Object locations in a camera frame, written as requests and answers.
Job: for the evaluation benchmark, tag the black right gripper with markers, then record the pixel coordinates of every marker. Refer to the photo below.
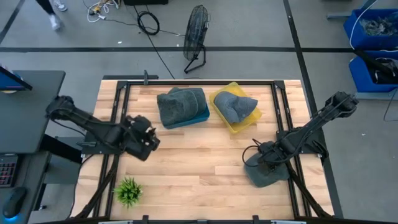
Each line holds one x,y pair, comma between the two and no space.
269,155

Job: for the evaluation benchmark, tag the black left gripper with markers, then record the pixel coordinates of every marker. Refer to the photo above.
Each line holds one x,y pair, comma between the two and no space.
141,140

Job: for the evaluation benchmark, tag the dark grey cap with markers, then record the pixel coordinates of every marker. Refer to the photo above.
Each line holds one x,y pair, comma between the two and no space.
264,179
177,107
201,98

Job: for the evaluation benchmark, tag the light blue denim cap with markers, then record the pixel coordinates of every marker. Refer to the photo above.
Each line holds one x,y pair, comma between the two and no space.
233,107

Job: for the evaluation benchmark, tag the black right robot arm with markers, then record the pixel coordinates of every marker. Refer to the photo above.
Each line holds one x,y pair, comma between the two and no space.
314,124

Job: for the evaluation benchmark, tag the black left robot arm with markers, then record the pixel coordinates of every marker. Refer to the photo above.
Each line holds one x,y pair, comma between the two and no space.
90,124

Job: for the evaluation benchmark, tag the yellow plastic tray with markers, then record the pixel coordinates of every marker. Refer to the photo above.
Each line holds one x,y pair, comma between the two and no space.
245,124

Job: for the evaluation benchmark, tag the small green artificial plant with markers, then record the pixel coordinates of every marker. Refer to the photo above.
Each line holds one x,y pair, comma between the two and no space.
128,191

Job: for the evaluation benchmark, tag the blue plastic tray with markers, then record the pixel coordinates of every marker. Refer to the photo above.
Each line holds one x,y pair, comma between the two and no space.
199,119

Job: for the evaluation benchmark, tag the black desk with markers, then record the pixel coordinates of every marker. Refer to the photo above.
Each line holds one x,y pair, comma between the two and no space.
28,115

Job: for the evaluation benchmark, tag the blue storage bin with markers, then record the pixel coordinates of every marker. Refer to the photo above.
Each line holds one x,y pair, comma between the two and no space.
354,34
360,76

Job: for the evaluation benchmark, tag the black floor fan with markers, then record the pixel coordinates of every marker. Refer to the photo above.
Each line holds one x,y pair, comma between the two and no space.
195,31

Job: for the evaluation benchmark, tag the black keyboard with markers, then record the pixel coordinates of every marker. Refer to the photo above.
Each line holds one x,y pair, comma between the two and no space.
7,171

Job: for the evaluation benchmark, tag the black box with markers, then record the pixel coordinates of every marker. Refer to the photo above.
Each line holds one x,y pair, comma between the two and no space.
146,2

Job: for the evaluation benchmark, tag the computer monitor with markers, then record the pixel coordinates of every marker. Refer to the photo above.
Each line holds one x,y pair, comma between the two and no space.
14,81

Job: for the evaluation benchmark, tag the black computer mouse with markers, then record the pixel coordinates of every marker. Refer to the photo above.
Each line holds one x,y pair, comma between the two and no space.
14,202

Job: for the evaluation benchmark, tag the black items in bin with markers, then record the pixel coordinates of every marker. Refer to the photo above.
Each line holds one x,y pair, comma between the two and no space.
384,71

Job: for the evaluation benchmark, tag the person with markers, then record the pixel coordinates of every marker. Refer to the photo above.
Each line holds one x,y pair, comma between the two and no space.
54,20

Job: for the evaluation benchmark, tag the grey items in bin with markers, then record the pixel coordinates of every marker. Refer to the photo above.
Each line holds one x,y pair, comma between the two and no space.
379,26

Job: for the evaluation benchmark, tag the black metal table frame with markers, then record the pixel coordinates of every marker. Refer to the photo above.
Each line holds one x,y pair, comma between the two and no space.
122,99

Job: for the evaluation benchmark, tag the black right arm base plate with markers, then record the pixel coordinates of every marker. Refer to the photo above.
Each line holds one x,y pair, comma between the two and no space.
318,143

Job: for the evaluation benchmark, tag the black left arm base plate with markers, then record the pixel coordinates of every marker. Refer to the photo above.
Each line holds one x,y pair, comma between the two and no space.
90,147

